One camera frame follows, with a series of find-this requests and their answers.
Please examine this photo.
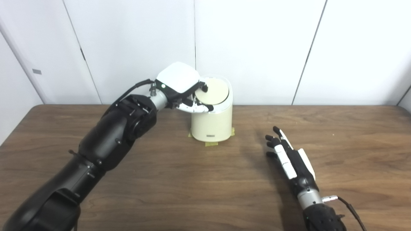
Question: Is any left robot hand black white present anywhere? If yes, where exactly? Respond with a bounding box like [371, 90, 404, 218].
[156, 62, 215, 113]

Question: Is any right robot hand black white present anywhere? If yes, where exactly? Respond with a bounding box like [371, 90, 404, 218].
[265, 126, 319, 196]

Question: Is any cream-colored bin with lid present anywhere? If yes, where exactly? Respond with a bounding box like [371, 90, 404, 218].
[191, 75, 233, 142]

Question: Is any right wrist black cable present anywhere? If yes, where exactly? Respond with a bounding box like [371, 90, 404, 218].
[322, 195, 367, 231]

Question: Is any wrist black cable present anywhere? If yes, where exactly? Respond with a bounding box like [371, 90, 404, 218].
[111, 79, 158, 106]
[322, 195, 367, 231]

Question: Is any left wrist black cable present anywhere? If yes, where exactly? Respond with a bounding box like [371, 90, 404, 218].
[111, 79, 158, 106]

